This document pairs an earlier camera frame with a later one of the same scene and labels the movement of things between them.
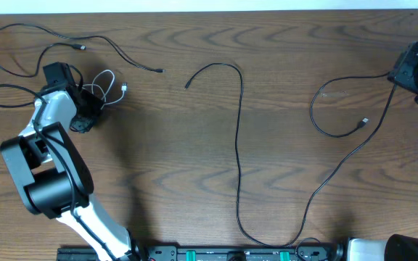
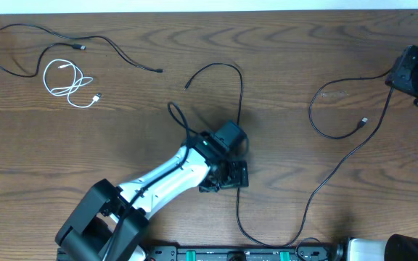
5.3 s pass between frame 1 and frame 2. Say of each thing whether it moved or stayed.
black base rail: stayed
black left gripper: moved
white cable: moved
